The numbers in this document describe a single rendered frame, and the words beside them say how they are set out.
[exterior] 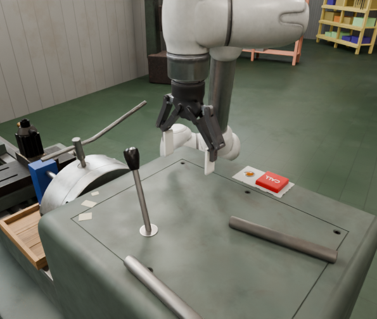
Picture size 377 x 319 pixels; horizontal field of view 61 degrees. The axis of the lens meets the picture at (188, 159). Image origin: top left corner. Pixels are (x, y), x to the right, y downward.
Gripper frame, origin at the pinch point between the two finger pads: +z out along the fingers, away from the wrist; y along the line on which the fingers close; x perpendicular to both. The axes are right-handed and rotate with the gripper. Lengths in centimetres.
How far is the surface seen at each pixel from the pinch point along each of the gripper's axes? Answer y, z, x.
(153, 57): 401, 81, -355
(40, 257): 39, 39, 28
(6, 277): 79, 76, 33
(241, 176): -10.8, 4.3, -8.1
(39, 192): 59, 29, 16
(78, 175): 24.5, 7.0, 17.0
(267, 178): -17.0, 3.2, -9.9
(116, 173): 19.3, 8.1, 8.6
